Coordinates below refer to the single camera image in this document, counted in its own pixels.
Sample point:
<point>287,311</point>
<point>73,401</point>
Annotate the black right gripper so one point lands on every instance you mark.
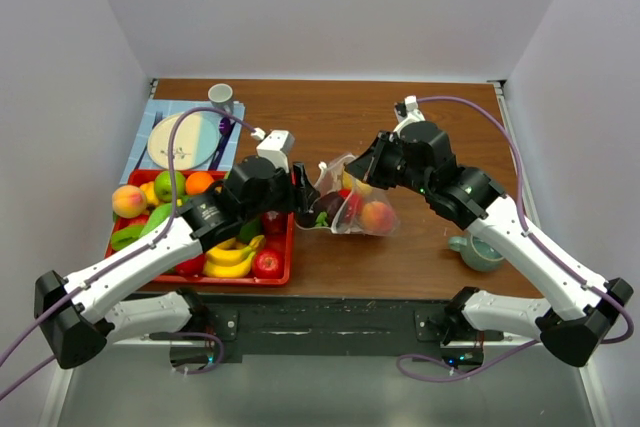
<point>363,166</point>

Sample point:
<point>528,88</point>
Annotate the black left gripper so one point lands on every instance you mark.
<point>306,192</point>

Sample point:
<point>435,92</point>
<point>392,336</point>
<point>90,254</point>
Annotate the yellow lemon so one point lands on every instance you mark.
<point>352,184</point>

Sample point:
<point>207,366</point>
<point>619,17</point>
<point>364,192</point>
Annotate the red tomato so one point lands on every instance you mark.
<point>353,204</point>

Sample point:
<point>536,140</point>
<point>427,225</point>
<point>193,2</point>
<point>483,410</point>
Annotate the clear polka dot zip bag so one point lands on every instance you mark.
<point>344,205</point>

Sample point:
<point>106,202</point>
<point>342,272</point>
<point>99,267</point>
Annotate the peach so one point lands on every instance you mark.
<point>128,201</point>
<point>378,218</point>

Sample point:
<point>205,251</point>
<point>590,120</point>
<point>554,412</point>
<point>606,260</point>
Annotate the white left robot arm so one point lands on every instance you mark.
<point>80,314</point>

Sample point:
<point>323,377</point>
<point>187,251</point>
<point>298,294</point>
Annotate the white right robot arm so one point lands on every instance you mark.
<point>577,308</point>

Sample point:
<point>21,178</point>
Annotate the red plastic tray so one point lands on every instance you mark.
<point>279,237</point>

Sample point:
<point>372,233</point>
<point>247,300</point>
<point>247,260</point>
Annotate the red apple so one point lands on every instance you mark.
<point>192,267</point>
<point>268,264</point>

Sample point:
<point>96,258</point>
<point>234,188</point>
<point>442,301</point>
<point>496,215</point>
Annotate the yellow banana bunch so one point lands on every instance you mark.
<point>232,263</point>

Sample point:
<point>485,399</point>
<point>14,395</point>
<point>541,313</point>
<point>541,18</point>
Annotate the purple plastic spoon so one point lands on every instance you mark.
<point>226,127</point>

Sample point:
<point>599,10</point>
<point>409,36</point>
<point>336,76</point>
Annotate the orange fruit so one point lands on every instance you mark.
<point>198,182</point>

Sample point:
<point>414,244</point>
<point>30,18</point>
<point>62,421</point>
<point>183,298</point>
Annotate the cream and blue plate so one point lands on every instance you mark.
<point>195,141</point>

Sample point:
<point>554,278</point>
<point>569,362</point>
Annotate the grey cup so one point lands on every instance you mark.
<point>221,98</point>

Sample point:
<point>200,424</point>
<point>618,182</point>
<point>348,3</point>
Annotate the teal ceramic mug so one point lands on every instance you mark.
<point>475,253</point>

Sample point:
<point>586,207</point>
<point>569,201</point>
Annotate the green apple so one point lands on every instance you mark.
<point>165,183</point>

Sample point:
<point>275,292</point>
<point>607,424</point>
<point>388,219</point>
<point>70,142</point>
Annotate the peach at tray corner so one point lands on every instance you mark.
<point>128,201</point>

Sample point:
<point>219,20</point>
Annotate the light blue placemat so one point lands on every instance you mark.
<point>157,110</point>

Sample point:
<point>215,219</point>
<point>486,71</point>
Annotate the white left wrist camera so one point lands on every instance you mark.
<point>274,146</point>

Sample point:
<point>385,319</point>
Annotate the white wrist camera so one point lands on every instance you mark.
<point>274,146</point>
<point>407,112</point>

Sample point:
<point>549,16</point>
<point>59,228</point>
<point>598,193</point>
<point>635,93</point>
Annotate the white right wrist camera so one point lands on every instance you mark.
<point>407,112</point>

